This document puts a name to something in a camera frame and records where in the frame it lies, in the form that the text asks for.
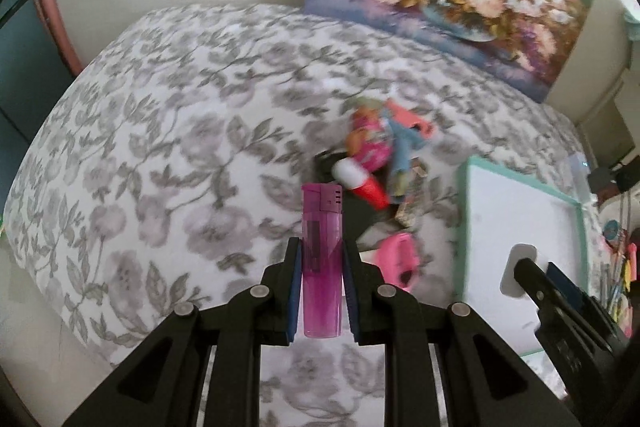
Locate white charger cube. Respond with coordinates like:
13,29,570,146
499,244,538,298

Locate pink smart watch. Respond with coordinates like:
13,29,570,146
373,232,420,291

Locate black charger block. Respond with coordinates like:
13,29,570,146
312,150,396,241

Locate orange blue toy knife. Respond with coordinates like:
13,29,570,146
386,131,413,204

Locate red white glue bottle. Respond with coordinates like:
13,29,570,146
331,157,390,210

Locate purple translucent lighter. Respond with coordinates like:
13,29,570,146
302,183,343,339

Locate colourful stationery pile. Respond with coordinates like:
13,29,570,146
600,219,639,338

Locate teal white shallow box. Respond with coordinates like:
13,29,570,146
451,156,589,400

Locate white power strip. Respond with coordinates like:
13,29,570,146
567,153,591,204

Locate black plugged power adapter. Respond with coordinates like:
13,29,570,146
587,162,639,194

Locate greek pattern lighter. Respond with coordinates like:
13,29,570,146
395,157,428,230

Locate pink blue green toy knife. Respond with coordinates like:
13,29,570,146
359,98,436,150

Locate floral grey white blanket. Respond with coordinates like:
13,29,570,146
3,4,582,365

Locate pink chair frame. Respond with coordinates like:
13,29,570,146
34,0,84,77

